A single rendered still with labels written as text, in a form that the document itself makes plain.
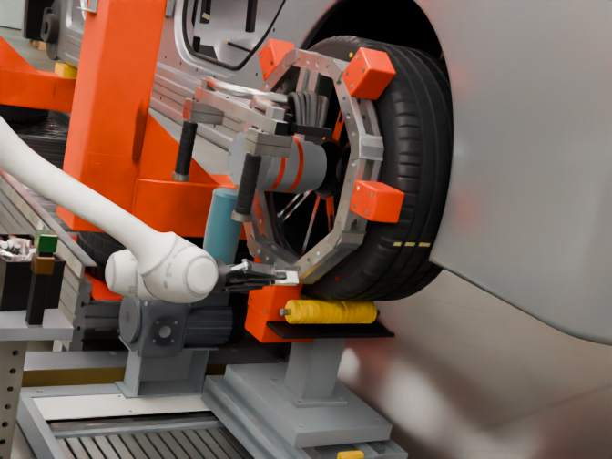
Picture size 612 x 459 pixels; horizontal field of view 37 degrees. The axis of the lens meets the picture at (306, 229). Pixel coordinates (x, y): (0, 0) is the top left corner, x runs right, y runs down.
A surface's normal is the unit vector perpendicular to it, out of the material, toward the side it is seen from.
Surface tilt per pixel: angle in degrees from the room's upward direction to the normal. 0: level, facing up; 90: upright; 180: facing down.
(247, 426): 90
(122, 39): 90
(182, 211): 90
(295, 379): 90
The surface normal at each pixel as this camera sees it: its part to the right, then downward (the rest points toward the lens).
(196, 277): 0.69, 0.06
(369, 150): 0.50, 0.30
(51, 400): 0.21, -0.95
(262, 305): -0.84, -0.05
